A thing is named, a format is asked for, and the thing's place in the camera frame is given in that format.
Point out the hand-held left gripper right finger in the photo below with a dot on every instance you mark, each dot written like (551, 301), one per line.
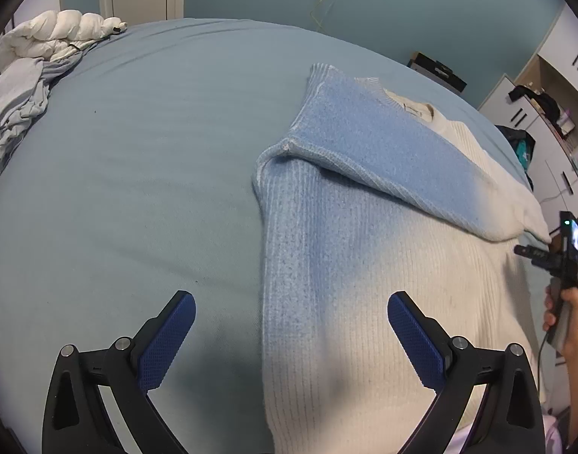
(414, 340)

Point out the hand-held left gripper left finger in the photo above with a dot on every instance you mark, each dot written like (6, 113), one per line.
(168, 340)

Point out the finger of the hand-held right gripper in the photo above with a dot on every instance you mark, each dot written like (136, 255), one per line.
(534, 254)

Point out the blue and white knit sweater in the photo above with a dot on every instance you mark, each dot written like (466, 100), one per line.
(364, 269)

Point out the person's right hand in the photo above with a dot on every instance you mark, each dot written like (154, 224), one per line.
(574, 314)

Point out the teal and black device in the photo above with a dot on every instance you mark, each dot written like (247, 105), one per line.
(518, 139)

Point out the black bag on shelf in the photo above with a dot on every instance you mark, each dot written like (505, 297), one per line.
(544, 101)

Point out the white wardrobe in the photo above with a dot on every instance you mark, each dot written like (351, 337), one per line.
(501, 99)

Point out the bed with light blue sheet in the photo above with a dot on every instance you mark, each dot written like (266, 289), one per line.
(152, 175)

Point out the black flat box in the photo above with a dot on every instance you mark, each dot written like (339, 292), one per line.
(435, 71)

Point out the grey crumpled cloth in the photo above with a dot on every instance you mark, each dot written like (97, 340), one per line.
(14, 99)

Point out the white puffy duvet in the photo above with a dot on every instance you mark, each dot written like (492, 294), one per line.
(57, 33)

